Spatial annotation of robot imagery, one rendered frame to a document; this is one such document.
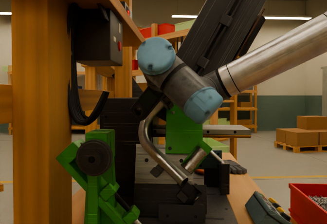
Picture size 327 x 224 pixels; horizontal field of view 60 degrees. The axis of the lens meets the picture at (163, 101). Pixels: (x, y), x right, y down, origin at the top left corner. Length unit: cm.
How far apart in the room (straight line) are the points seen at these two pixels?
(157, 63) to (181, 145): 40
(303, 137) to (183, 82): 643
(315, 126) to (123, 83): 633
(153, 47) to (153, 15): 963
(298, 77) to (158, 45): 1072
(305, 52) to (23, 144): 66
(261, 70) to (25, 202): 62
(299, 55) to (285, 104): 1032
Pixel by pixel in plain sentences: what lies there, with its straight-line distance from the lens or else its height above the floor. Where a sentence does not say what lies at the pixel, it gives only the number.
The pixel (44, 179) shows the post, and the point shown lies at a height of 105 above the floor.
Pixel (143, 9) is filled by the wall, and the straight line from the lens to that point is 1023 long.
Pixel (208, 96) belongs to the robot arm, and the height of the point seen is 125.
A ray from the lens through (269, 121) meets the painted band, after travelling 1076.
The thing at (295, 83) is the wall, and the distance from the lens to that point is 1114.
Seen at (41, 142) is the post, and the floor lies 114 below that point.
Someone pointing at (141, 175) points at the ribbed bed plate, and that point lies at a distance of 91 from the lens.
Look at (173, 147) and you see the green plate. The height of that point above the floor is 109.
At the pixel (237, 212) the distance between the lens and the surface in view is 93.
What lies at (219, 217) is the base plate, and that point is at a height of 90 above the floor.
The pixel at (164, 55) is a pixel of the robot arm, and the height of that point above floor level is 132.
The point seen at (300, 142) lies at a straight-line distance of 689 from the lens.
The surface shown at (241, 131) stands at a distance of 103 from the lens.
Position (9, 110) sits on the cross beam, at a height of 121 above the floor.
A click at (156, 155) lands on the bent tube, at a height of 108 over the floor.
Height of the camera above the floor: 125
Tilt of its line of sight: 1 degrees down
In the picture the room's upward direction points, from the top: straight up
